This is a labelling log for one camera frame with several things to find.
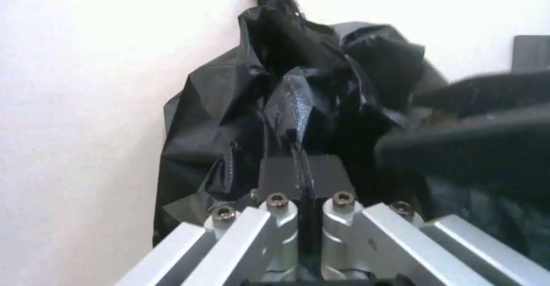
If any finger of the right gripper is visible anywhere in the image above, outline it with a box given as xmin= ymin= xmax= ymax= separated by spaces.
xmin=411 ymin=69 xmax=550 ymax=120
xmin=373 ymin=113 xmax=550 ymax=185

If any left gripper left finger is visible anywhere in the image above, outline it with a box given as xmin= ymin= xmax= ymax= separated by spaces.
xmin=113 ymin=156 xmax=309 ymax=286

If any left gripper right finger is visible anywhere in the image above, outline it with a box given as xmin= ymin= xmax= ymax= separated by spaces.
xmin=306 ymin=155 xmax=550 ymax=286

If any black plastic trash bag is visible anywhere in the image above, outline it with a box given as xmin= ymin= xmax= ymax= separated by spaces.
xmin=152 ymin=0 xmax=550 ymax=258

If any dark grey panel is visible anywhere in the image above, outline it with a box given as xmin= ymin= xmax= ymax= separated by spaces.
xmin=513 ymin=34 xmax=550 ymax=71

